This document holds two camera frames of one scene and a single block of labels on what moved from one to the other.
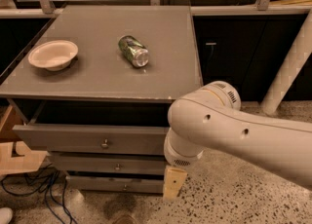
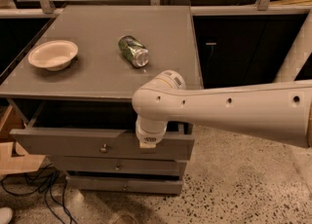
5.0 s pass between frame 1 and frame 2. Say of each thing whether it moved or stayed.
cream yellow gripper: moved
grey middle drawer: stayed
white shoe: stayed
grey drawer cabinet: stayed
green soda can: stayed
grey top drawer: moved
